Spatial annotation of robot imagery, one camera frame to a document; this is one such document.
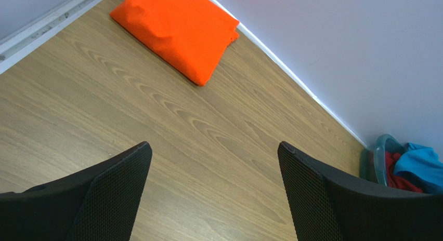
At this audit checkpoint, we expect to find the blue t shirt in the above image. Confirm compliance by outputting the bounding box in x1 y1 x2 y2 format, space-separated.
394 142 442 194

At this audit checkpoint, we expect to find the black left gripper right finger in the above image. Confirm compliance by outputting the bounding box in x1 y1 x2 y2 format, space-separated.
278 141 442 240

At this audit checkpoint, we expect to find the dark red t shirt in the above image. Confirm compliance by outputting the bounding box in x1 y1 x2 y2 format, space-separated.
385 151 424 194

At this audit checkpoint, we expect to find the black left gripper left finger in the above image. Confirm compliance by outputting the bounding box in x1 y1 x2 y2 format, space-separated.
1 141 152 240

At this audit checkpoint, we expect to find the translucent teal plastic bin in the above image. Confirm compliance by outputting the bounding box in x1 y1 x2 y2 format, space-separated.
359 134 406 186

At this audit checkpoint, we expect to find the aluminium left side rail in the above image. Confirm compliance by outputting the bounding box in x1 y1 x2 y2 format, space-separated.
1 0 102 73

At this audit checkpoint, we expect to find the folded orange t shirt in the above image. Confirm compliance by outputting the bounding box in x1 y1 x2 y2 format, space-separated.
110 0 240 86

